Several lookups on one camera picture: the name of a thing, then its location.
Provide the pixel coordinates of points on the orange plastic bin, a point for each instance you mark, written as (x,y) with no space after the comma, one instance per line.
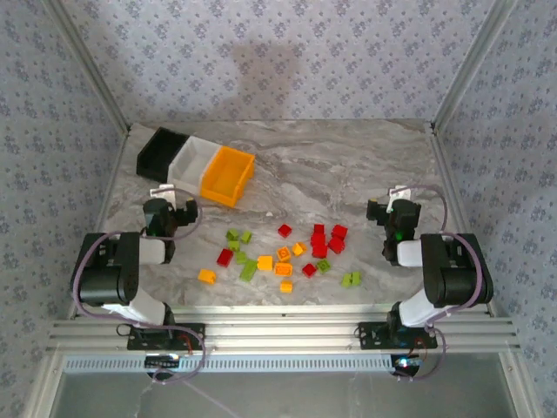
(217,193)

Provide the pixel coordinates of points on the white plastic bin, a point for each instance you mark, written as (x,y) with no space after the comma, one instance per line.
(183,174)

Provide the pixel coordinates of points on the red lego brick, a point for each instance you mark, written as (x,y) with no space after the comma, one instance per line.
(336,244)
(284,230)
(339,231)
(225,257)
(319,229)
(309,270)
(318,239)
(320,250)

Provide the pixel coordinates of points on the black plastic bin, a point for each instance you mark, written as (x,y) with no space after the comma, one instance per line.
(150,165)

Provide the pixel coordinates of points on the yellow lego brick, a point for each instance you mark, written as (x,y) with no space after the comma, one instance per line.
(286,286)
(264,262)
(299,248)
(207,275)

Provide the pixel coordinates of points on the long green lego brick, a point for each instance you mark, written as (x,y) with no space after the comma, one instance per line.
(249,269)

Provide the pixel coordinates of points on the orange lego brick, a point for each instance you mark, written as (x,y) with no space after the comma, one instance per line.
(283,252)
(283,269)

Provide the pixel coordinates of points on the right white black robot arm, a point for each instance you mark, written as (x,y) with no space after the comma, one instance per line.
(457,278)

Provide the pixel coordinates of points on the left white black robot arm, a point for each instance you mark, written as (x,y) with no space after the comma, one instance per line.
(104,283)

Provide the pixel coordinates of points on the black circuit board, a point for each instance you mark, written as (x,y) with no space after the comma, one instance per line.
(163,360)
(407,363)

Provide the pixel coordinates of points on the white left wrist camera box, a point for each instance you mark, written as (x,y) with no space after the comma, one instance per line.
(162,190)

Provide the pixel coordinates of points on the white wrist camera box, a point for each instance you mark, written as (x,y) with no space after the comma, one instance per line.
(400,192)
(162,190)

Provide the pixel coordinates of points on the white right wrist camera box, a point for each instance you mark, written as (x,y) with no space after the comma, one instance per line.
(400,192)

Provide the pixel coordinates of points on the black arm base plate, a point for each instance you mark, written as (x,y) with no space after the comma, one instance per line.
(367,337)
(196,335)

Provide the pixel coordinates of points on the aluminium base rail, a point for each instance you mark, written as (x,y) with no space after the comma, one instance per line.
(283,333)

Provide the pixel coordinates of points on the aluminium frame post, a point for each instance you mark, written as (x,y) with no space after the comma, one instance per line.
(92,65)
(468,65)

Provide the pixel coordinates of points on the aluminium frame leg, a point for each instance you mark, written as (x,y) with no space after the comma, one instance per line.
(41,387)
(520,387)

